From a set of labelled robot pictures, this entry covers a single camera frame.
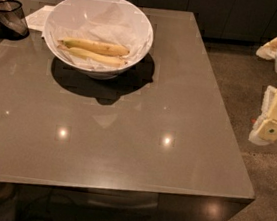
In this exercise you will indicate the yellow banana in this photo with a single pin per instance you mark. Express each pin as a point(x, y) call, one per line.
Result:
point(99, 47)
point(111, 61)

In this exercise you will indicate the white bowl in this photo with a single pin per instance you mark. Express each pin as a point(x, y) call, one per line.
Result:
point(97, 33)

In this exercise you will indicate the white paper liner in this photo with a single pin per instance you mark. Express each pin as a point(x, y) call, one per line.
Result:
point(115, 25)

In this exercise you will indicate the white paper sheet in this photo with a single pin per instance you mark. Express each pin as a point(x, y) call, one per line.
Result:
point(37, 20)

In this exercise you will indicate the dark glass container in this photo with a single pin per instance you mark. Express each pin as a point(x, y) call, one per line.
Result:
point(13, 24)

